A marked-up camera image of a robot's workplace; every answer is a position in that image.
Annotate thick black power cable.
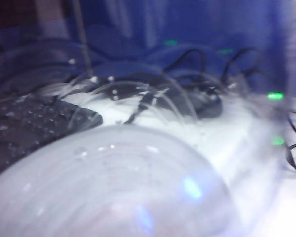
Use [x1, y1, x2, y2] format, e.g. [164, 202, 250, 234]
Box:
[162, 48, 206, 75]

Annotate black barrel plug cable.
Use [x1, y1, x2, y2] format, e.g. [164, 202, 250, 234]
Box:
[123, 92, 155, 125]

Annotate clear water bottle red label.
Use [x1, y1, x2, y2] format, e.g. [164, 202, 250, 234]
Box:
[0, 0, 296, 237]

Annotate black Logitech keyboard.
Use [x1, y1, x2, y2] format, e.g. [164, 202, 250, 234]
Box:
[0, 93, 104, 179]

